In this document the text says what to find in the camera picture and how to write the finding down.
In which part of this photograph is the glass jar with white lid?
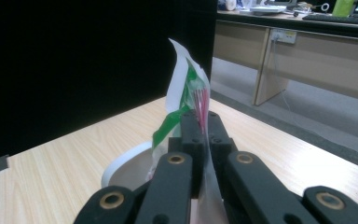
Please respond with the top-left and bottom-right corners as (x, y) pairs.
(100, 140), (155, 190)

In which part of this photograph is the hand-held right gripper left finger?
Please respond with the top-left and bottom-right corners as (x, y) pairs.
(167, 109), (207, 199)

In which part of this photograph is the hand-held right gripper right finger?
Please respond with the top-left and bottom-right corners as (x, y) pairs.
(207, 110), (240, 171)

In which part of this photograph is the green container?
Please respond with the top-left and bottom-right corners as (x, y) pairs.
(332, 0), (356, 19)

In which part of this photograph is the white flat device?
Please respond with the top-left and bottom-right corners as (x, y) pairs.
(249, 5), (288, 16)

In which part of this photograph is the pink and green plastic bag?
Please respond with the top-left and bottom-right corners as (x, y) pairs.
(147, 37), (229, 224)

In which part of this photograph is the black keyboard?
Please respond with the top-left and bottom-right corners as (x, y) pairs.
(301, 13), (358, 27)

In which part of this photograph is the light wooden office desk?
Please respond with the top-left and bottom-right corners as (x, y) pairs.
(213, 10), (358, 106)

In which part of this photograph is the black curtain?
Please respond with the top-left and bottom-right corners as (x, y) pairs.
(0, 0), (219, 168)

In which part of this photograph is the black tape strip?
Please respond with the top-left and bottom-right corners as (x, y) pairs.
(0, 154), (10, 174)

